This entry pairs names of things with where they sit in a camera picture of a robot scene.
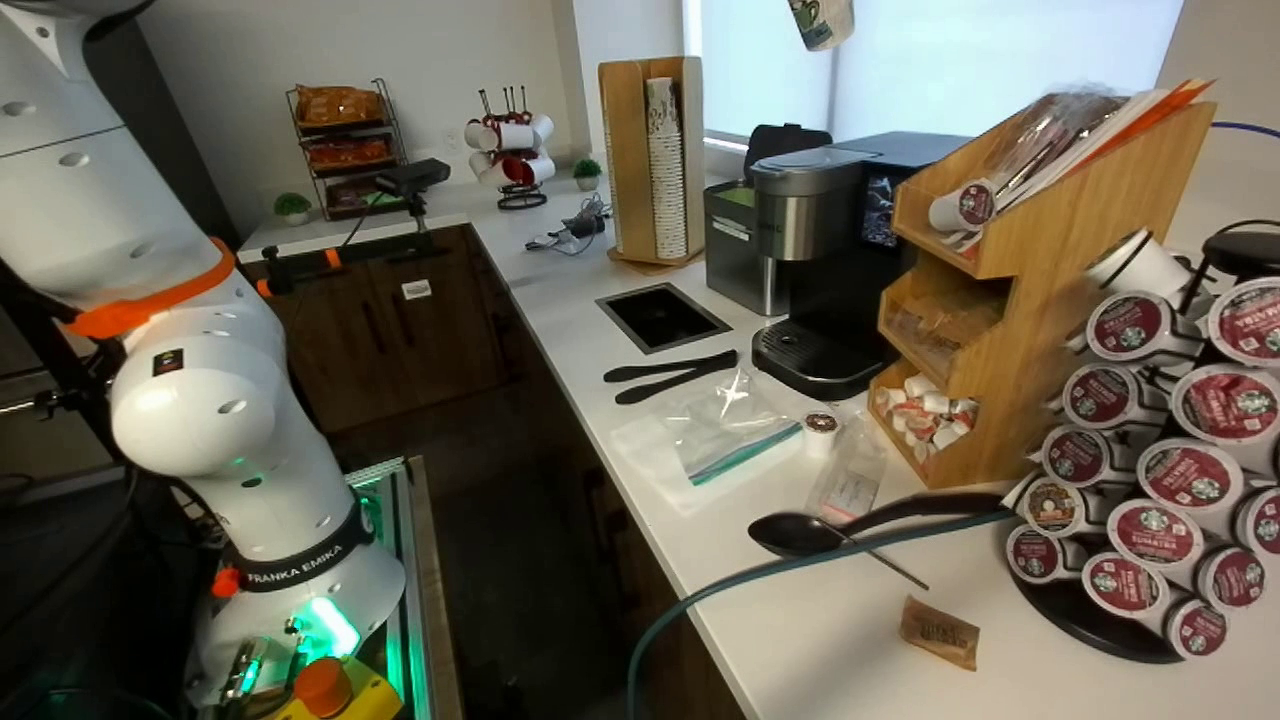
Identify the window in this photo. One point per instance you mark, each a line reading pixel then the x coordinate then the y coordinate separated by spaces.
pixel 950 60

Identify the black coffee pod carousel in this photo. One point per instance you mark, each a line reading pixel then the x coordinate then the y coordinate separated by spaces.
pixel 1100 625

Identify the emergency stop button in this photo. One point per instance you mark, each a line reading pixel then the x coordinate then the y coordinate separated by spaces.
pixel 325 690

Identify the wooden cup dispenser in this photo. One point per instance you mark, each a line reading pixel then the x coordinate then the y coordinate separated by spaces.
pixel 626 160

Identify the wooden condiment organizer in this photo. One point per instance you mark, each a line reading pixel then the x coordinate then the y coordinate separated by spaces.
pixel 1040 300

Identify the black plastic utensil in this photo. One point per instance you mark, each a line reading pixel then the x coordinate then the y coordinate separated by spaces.
pixel 668 368
pixel 672 382

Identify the white coffee pod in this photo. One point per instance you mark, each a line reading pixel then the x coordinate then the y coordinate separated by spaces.
pixel 1140 262

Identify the heap of brown packets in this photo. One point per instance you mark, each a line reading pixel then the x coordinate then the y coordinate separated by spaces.
pixel 925 335

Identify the bundle of packets and sticks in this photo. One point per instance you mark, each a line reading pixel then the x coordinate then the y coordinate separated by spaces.
pixel 1070 130

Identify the small potted plant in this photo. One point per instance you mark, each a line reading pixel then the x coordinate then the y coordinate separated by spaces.
pixel 292 206
pixel 588 172

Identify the printed paper cup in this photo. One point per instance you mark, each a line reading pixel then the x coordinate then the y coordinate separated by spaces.
pixel 822 22

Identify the black plastic spoon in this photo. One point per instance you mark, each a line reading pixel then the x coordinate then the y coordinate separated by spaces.
pixel 800 535

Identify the black mug tree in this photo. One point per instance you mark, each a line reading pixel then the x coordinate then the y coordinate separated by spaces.
pixel 520 197

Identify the thin stir stick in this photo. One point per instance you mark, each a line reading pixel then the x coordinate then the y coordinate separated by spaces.
pixel 890 568

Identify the brown sugar packet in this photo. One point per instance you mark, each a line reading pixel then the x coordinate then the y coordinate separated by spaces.
pixel 938 632

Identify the black counter waste opening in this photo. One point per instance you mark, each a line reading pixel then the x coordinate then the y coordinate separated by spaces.
pixel 662 318

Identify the heap of creamer cups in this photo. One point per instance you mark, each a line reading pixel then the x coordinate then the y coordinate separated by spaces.
pixel 925 415

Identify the row of orange snack bags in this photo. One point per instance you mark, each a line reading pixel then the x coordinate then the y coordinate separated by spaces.
pixel 338 104
pixel 348 152

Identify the dark wood cabinet door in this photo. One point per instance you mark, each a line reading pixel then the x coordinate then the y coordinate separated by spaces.
pixel 320 350
pixel 450 320

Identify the clear zip bag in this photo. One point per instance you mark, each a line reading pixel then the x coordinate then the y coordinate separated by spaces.
pixel 715 440

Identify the coffee machine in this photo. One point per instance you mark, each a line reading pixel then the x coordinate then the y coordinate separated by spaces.
pixel 815 210

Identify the stack of paper cups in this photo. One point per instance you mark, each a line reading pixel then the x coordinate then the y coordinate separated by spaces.
pixel 666 170

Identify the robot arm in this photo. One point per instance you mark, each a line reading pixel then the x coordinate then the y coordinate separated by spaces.
pixel 200 390

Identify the white mug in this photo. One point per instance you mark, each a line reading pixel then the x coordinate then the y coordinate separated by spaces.
pixel 480 162
pixel 542 127
pixel 528 170
pixel 505 136

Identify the camera on mount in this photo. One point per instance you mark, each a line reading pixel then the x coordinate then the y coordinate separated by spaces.
pixel 412 178

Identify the clear plastic packet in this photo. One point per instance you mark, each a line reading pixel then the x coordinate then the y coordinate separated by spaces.
pixel 850 485

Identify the red lid coffee pod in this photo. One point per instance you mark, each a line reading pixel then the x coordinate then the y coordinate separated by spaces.
pixel 1130 325
pixel 1190 476
pixel 1230 404
pixel 1034 553
pixel 1234 578
pixel 1198 628
pixel 1250 322
pixel 1124 585
pixel 1076 456
pixel 1262 522
pixel 1100 396
pixel 968 205
pixel 1155 532

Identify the row of dark snack bags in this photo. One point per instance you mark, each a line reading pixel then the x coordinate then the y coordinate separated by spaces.
pixel 352 195

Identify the brown lid coffee pod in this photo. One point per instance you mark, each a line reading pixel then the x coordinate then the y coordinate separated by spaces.
pixel 1052 506
pixel 820 430

